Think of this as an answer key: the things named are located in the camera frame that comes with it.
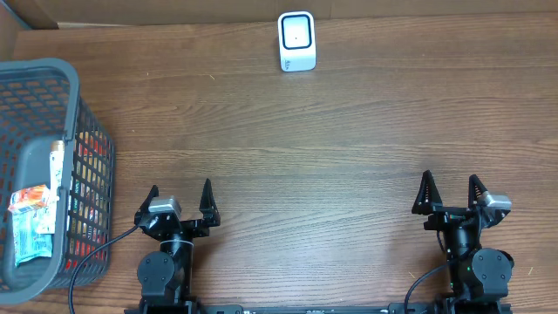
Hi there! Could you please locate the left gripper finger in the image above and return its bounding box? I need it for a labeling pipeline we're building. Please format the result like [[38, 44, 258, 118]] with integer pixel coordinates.
[[199, 179, 220, 221], [135, 185, 159, 217]]

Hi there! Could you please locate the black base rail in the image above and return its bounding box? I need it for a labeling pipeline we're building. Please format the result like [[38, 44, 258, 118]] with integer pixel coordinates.
[[124, 301, 514, 314]]

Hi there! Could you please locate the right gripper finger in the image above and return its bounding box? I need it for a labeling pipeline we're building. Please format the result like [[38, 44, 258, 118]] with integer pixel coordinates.
[[468, 174, 487, 208], [412, 170, 443, 214]]

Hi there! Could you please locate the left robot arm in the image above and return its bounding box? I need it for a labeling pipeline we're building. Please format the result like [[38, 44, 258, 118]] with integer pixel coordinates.
[[134, 180, 221, 314]]

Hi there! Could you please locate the white tube with gold cap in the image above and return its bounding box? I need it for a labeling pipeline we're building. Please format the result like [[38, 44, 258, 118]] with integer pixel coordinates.
[[35, 140, 65, 235]]

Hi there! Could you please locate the orange snack packet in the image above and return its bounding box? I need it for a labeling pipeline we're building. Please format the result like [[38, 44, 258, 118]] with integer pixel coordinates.
[[8, 184, 51, 215]]

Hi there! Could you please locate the teal snack packet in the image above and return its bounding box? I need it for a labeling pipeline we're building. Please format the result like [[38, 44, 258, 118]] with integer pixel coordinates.
[[12, 211, 52, 267]]

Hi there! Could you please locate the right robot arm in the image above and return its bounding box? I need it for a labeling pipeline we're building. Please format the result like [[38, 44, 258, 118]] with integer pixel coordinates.
[[404, 170, 514, 313]]

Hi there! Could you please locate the spaghetti pasta packet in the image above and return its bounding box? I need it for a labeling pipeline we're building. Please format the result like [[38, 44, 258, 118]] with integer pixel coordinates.
[[65, 130, 113, 270]]

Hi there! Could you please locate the grey plastic mesh basket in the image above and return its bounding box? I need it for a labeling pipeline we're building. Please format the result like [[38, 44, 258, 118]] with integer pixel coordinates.
[[1, 58, 116, 305]]

